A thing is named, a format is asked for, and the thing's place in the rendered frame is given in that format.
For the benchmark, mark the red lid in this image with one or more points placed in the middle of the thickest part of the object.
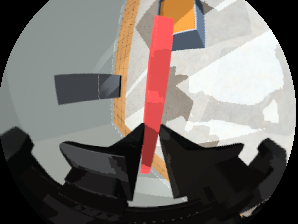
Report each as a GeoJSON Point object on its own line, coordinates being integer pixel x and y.
{"type": "Point", "coordinates": [158, 72]}

